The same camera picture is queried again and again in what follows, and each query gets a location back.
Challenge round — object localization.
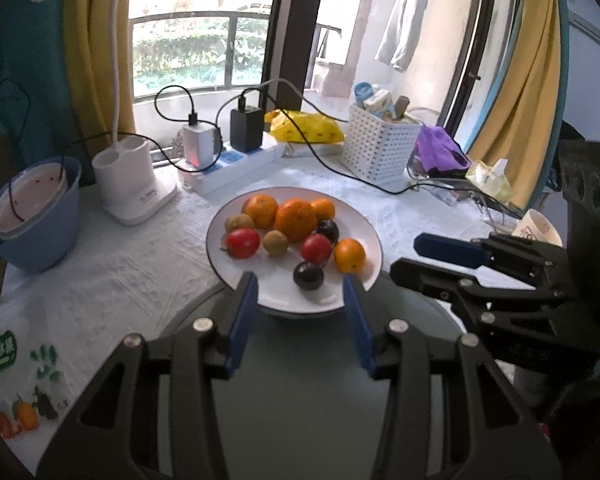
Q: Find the white bowl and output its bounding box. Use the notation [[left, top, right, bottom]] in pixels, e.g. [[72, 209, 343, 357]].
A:
[[0, 162, 68, 241]]

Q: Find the blue plastic bowl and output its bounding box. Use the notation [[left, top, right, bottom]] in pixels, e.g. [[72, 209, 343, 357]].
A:
[[0, 156, 82, 275]]

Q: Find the white perforated basket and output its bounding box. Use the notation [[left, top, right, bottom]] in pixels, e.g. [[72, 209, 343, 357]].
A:
[[341, 104, 423, 183]]

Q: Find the yellow curtain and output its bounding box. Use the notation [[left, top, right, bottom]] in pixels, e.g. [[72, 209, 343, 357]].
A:
[[467, 0, 569, 207], [62, 0, 137, 147]]

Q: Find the grey round mat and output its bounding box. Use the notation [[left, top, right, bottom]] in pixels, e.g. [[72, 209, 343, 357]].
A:
[[152, 272, 518, 480]]

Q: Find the large mandarin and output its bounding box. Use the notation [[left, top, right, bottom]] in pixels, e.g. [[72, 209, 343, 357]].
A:
[[274, 199, 318, 243]]

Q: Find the white textured tablecloth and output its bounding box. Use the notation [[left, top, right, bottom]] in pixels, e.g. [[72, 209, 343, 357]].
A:
[[0, 157, 523, 461]]

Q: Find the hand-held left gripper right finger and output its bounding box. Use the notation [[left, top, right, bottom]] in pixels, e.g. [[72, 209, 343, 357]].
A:
[[341, 274, 566, 480]]

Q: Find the medium mandarin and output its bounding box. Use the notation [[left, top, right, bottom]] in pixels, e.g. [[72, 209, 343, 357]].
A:
[[244, 194, 280, 229]]

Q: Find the smooth orange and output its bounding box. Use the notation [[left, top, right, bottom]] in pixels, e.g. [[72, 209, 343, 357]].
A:
[[334, 238, 367, 274]]

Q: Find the white power strip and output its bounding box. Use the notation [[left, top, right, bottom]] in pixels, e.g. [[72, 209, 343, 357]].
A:
[[178, 141, 287, 195]]

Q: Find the white desk lamp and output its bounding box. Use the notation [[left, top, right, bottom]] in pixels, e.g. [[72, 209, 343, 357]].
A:
[[30, 0, 211, 227]]

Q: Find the tissue pack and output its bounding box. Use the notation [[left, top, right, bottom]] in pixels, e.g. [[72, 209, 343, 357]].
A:
[[466, 158, 513, 201]]

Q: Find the white plate with dark rim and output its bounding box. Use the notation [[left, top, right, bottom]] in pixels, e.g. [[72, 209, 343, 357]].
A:
[[206, 187, 383, 317]]

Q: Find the printed plastic bag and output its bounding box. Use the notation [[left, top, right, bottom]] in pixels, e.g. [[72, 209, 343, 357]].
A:
[[0, 290, 96, 441]]

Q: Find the long black cable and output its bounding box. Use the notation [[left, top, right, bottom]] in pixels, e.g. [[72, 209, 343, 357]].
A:
[[215, 79, 418, 194]]

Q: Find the small brown kiwi fruit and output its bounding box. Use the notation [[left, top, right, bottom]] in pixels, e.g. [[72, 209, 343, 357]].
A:
[[225, 213, 256, 233]]

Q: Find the purple cloth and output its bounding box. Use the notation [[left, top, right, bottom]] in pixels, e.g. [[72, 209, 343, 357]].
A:
[[414, 126, 473, 173]]

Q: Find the hanging grey garment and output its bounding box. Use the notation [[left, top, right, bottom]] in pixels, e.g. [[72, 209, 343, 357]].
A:
[[375, 0, 431, 73]]

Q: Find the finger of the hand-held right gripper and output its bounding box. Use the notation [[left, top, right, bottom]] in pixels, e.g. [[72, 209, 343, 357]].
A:
[[413, 231, 569, 287], [389, 256, 557, 342]]

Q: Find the pale snack box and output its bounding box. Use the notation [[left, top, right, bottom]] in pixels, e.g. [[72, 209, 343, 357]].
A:
[[362, 89, 396, 121]]

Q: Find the small dark purple plum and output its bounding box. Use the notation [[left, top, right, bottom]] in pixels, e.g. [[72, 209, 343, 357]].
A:
[[316, 219, 340, 243]]

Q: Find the teal curtain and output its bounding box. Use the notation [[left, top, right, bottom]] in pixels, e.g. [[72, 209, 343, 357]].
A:
[[0, 0, 97, 186]]

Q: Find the paper cup with bear print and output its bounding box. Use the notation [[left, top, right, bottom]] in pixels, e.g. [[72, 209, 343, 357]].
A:
[[511, 208, 563, 247]]

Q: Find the small orange kumquat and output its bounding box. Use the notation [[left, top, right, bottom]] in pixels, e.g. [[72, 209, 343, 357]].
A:
[[310, 198, 337, 222]]

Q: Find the black charger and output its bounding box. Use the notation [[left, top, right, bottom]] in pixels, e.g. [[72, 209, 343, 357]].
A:
[[230, 106, 264, 152]]

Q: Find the clear plastic organizer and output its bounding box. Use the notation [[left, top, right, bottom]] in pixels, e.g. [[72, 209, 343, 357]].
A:
[[405, 160, 523, 233]]

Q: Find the black sliding door frame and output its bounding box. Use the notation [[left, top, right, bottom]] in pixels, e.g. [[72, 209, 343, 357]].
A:
[[437, 0, 513, 137]]

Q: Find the red tomato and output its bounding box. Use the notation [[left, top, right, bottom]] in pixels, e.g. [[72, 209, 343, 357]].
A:
[[225, 228, 261, 259], [300, 234, 333, 267]]

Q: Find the black balcony railing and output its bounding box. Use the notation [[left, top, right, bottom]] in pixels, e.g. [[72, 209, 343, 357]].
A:
[[130, 7, 272, 99]]

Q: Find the thin black cable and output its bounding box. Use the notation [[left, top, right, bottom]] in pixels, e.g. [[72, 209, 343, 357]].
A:
[[62, 130, 191, 171]]

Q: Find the looped black cable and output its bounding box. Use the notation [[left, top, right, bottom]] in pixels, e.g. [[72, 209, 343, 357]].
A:
[[154, 85, 199, 127]]

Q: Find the yellow plastic bag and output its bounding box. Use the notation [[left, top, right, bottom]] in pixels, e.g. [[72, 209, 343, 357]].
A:
[[264, 109, 346, 143]]

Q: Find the white charger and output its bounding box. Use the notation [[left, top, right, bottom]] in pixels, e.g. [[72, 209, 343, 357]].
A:
[[181, 125, 217, 170]]

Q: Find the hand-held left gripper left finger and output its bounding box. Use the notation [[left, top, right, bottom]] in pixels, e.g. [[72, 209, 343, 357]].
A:
[[35, 270, 259, 480]]

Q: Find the black window pillar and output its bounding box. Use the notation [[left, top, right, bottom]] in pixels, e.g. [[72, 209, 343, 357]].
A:
[[262, 0, 329, 112]]

